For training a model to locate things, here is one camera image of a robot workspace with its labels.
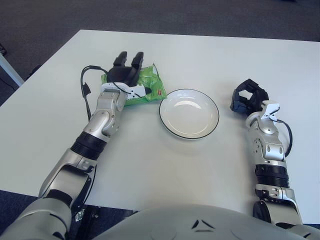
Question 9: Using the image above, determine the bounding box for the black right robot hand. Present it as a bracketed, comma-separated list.
[229, 78, 281, 120]

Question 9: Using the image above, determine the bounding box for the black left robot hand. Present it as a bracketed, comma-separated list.
[101, 51, 153, 100]

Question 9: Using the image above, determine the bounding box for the green snack bag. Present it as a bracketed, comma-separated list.
[100, 62, 168, 107]

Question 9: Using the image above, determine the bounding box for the white plate with black rim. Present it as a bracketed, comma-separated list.
[159, 88, 220, 140]

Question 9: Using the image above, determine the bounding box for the black chair caster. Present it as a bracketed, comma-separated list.
[28, 64, 42, 76]

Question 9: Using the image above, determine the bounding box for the white side table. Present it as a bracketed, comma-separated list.
[0, 53, 25, 87]

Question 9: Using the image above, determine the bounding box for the grey robot torso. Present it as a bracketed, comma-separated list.
[94, 204, 301, 240]

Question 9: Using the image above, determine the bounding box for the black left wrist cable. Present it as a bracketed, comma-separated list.
[80, 65, 111, 118]

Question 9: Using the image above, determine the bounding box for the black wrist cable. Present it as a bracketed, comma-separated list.
[80, 65, 111, 118]
[274, 119, 293, 157]

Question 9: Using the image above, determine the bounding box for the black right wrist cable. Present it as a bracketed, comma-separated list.
[274, 119, 293, 157]

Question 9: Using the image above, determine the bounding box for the black frame with metal clip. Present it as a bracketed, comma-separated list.
[73, 203, 140, 226]

